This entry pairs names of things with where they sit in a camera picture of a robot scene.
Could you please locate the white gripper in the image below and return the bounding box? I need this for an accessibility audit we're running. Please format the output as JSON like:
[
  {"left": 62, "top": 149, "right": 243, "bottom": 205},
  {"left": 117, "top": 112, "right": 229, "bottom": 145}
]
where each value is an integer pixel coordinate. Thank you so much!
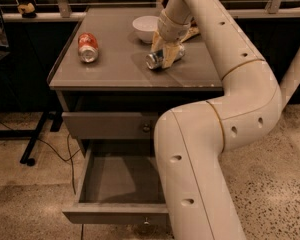
[{"left": 151, "top": 10, "right": 191, "bottom": 68}]

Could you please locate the blue silver redbull can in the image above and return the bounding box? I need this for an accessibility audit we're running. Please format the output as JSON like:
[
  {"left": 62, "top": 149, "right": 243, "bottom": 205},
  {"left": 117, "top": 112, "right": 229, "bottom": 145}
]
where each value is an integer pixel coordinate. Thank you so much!
[{"left": 145, "top": 45, "right": 185, "bottom": 70}]

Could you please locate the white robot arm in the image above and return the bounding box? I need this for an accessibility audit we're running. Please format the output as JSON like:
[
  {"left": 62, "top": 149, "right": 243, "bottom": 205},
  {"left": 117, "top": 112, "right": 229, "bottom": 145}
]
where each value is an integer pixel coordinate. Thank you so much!
[{"left": 152, "top": 0, "right": 282, "bottom": 240}]

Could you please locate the orange soda can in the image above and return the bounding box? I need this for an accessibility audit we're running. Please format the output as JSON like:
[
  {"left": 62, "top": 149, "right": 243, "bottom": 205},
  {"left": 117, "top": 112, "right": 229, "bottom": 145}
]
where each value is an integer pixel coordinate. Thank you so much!
[{"left": 78, "top": 33, "right": 99, "bottom": 63}]

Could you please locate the grey drawer cabinet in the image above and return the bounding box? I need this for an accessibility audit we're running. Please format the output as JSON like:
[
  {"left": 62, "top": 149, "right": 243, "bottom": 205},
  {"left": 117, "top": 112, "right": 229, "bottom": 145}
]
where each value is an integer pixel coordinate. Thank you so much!
[{"left": 46, "top": 6, "right": 224, "bottom": 226}]

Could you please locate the closed grey top drawer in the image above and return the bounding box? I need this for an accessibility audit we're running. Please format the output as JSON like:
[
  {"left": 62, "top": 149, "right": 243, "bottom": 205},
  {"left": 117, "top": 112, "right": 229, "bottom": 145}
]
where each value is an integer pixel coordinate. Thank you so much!
[{"left": 62, "top": 112, "right": 158, "bottom": 139}]

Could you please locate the open grey middle drawer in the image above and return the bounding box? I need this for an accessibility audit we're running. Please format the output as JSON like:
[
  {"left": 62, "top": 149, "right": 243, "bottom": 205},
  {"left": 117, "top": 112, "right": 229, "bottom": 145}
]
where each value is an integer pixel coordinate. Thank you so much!
[{"left": 63, "top": 140, "right": 169, "bottom": 226}]

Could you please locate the white ceramic bowl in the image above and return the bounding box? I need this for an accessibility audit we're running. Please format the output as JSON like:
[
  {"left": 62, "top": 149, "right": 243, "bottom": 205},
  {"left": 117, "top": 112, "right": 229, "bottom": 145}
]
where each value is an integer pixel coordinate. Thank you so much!
[{"left": 132, "top": 16, "right": 158, "bottom": 44}]

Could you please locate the brown chip bag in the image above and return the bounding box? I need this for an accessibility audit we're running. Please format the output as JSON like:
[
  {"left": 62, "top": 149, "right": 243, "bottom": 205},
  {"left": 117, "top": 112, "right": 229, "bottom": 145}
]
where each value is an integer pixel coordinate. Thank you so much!
[{"left": 159, "top": 0, "right": 200, "bottom": 42}]

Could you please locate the small yellow black object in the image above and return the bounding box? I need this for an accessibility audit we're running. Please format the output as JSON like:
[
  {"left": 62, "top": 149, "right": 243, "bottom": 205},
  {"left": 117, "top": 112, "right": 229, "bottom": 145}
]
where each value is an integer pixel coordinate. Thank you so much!
[{"left": 17, "top": 3, "right": 36, "bottom": 18}]

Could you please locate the black desk leg frame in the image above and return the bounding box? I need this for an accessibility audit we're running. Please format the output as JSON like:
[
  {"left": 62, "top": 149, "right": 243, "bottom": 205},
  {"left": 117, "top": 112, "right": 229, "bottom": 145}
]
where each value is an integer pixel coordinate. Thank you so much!
[{"left": 0, "top": 112, "right": 63, "bottom": 166}]

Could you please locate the black floor cable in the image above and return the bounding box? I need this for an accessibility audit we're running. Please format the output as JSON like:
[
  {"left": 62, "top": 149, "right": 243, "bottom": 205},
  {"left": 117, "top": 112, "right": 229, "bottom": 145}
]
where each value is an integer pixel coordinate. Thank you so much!
[{"left": 0, "top": 113, "right": 85, "bottom": 240}]

